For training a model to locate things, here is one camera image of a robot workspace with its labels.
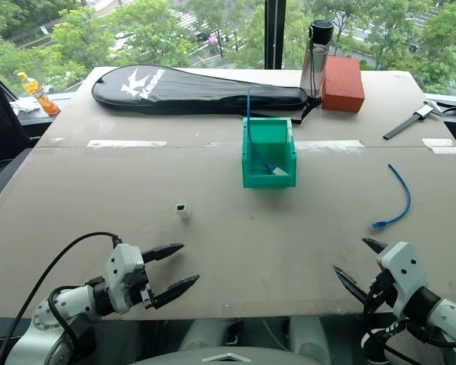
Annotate short clear tape strip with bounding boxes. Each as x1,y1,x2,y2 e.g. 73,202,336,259
206,141,249,149

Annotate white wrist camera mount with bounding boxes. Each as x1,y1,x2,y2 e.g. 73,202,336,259
105,243,147,315
375,241,430,317

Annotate silver robot torso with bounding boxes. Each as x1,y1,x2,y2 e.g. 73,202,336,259
131,317,366,365

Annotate orange drink bottle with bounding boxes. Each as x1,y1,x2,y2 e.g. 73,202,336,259
16,71,61,116

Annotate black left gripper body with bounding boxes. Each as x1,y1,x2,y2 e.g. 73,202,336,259
123,265,158,311

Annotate small white connector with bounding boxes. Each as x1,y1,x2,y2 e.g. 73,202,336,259
173,202,192,222

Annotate green plastic bin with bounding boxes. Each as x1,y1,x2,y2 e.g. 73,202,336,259
241,116,299,190

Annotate wide clear tape strip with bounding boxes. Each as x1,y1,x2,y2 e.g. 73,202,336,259
421,138,456,155

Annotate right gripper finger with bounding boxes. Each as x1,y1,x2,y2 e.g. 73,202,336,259
333,265,369,304
361,237,390,256

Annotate black angled panel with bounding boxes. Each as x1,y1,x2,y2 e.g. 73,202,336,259
0,65,34,165

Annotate black racket cover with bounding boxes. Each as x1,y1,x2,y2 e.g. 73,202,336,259
91,65,322,125

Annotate long clear tape strip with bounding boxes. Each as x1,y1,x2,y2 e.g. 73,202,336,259
293,140,366,150
87,139,169,149

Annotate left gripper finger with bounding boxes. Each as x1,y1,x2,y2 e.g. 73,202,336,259
151,274,201,309
141,243,185,265

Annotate white crumpled tissue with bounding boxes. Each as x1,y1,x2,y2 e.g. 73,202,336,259
8,99,42,115

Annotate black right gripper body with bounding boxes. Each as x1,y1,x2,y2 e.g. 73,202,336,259
366,267,397,306

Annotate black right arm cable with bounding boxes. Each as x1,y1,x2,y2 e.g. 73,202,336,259
359,276,413,363

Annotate clear water bottle black lid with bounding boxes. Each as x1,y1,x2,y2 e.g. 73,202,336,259
299,19,335,100

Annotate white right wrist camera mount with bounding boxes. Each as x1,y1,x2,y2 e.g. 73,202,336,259
375,241,430,317

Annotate dark window frame post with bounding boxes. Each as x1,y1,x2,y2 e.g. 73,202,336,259
264,0,288,71

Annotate blue Ethernet cable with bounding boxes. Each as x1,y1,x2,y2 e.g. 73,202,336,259
367,163,412,230

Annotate red brick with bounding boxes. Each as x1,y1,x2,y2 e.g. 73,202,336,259
321,56,366,113

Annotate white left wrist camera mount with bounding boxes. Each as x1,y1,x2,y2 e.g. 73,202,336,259
105,243,147,315

